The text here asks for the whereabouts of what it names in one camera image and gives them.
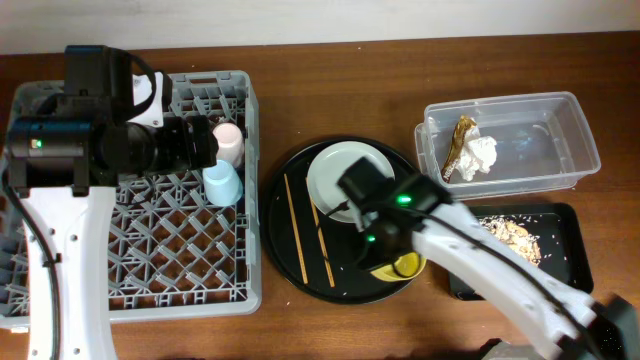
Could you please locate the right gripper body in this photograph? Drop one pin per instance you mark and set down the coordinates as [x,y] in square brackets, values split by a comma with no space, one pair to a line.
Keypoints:
[361,176]

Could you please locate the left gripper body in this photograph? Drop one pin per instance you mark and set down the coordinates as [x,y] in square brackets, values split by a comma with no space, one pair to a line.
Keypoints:
[204,142]

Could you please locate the yellow bowl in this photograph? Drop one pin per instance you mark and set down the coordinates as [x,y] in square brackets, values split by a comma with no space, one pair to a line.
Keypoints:
[404,268]

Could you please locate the pink cup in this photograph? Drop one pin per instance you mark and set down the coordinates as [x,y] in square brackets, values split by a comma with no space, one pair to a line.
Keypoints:
[230,143]

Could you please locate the blue cup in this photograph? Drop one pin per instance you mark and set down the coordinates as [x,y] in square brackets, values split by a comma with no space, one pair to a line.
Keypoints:
[222,184]

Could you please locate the grey plate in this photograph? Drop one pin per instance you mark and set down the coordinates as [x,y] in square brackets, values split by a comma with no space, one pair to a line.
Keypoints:
[329,165]

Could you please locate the brown food wrapper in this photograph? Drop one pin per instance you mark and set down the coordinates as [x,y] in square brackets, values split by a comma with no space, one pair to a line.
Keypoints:
[465,130]

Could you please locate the white tissue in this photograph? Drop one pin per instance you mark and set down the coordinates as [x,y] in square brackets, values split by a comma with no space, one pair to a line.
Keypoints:
[478,154]

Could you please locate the rice and mushroom leftovers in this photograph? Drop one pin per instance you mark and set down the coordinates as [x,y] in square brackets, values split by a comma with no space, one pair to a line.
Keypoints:
[534,237]

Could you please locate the wooden chopstick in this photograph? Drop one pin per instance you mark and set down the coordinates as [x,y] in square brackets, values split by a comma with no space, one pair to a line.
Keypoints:
[299,249]
[320,236]

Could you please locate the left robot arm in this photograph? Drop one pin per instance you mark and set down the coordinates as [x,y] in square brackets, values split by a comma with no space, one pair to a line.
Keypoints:
[65,162]

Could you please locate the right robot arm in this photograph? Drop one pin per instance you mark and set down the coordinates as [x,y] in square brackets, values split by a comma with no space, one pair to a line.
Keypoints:
[416,215]

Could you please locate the grey dishwasher rack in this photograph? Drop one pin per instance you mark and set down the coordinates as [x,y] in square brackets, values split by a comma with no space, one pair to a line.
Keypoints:
[170,253]

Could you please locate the round black tray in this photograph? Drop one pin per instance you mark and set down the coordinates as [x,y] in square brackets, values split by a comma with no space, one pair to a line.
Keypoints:
[353,286]

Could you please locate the clear plastic bin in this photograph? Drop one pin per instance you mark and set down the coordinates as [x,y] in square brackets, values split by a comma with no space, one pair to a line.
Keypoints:
[544,143]

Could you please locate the black rectangular tray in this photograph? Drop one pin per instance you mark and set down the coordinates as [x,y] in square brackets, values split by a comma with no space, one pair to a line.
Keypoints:
[577,272]

